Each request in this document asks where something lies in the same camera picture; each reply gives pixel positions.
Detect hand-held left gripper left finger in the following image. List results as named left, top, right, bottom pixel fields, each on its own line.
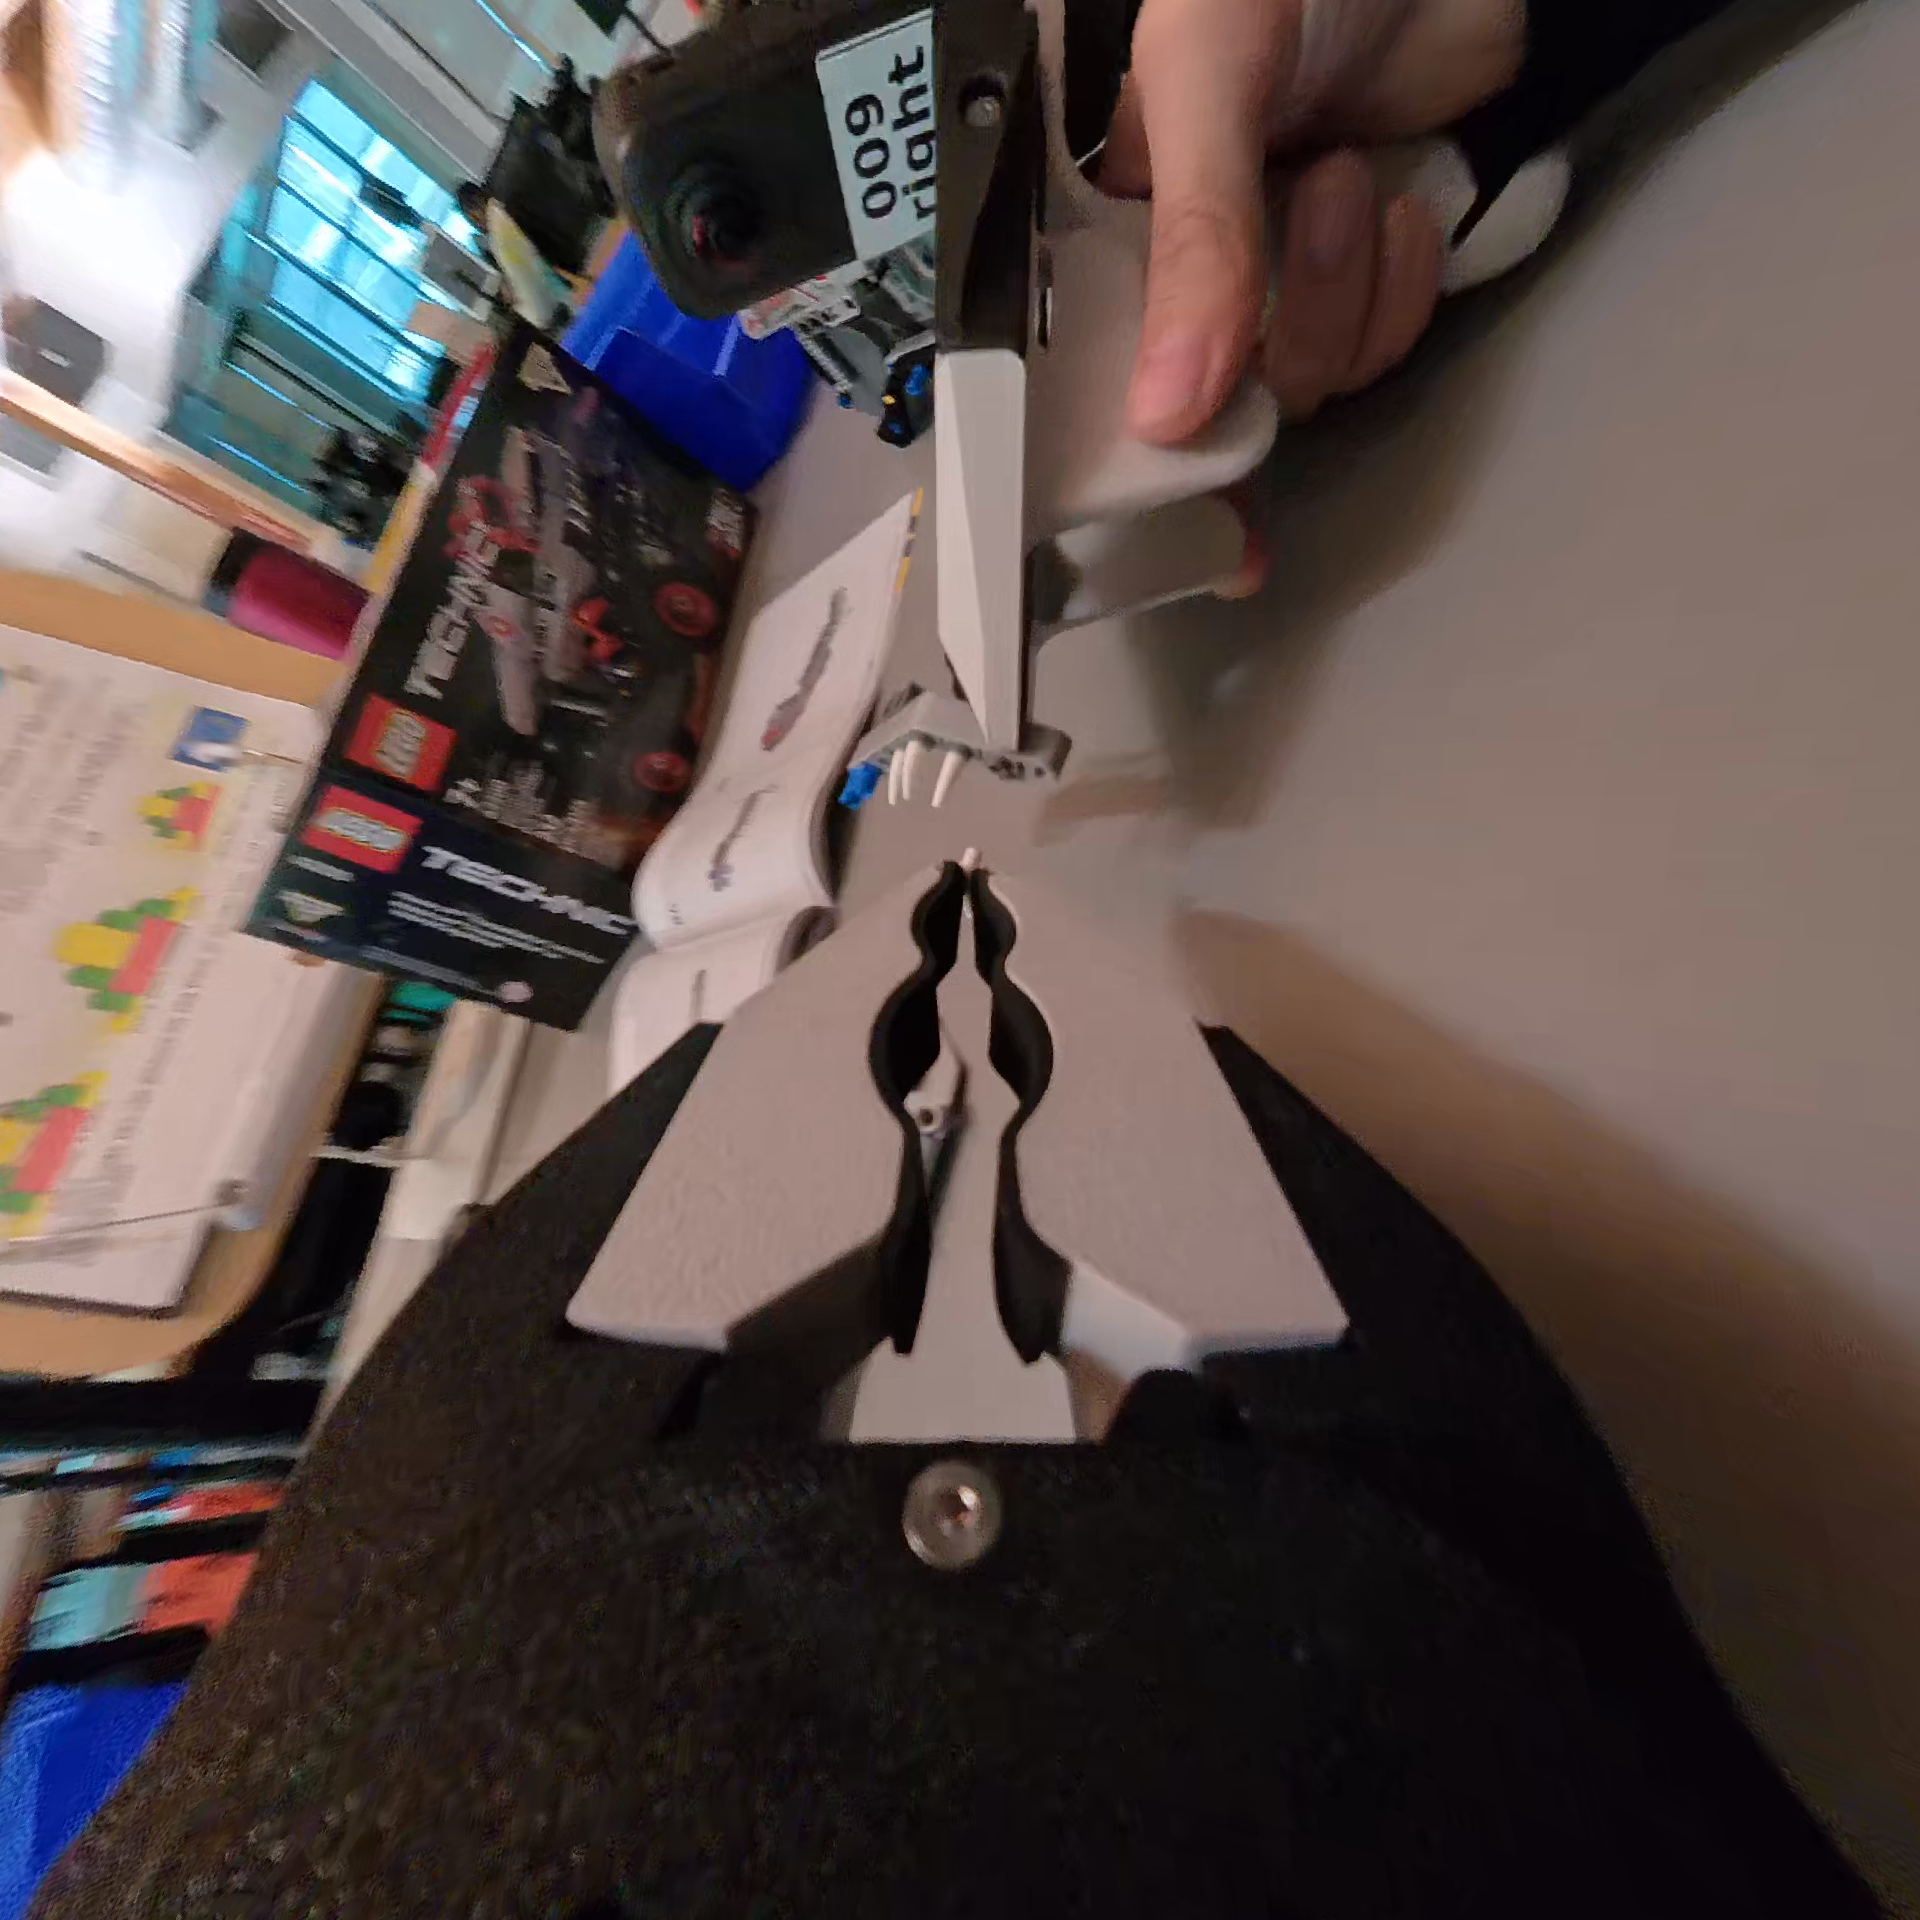
left=564, top=861, right=973, bottom=1359

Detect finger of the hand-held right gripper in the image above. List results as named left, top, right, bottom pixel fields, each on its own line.
left=932, top=348, right=1043, bottom=754

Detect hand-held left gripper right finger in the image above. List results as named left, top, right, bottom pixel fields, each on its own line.
left=967, top=869, right=1353, bottom=1445

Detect grey bent brick beam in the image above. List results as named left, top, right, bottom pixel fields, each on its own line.
left=836, top=682, right=1076, bottom=815

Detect person's right forearm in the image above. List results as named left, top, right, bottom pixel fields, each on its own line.
left=1476, top=0, right=1861, bottom=195

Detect grey desk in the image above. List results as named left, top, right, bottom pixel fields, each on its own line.
left=375, top=0, right=1920, bottom=1920

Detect person's right hand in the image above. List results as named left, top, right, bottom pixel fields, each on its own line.
left=1103, top=0, right=1535, bottom=447

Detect open instruction booklet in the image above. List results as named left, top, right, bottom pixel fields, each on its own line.
left=606, top=485, right=924, bottom=1099

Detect black printed toy box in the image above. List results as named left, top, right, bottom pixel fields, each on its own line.
left=242, top=330, right=755, bottom=1035

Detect maroon container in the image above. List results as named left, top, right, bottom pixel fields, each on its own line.
left=205, top=538, right=372, bottom=666

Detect colourful printed instruction sheet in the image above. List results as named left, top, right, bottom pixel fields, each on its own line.
left=0, top=619, right=357, bottom=1318

